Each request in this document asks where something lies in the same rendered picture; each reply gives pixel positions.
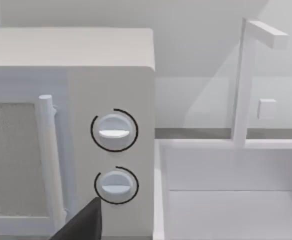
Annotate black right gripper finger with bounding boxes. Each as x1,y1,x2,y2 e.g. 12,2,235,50
47,196,103,240

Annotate white microwave door handle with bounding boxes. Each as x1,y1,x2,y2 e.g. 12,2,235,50
37,94,68,232

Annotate white microwave knob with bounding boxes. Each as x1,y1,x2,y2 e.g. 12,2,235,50
95,113,134,148
98,170,136,201

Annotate pale microwave oven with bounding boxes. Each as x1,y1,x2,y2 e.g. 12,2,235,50
0,27,156,240

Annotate tall white tap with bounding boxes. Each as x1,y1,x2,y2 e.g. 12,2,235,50
230,17,289,149

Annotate white sink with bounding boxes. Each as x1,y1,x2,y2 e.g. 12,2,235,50
152,138,292,240

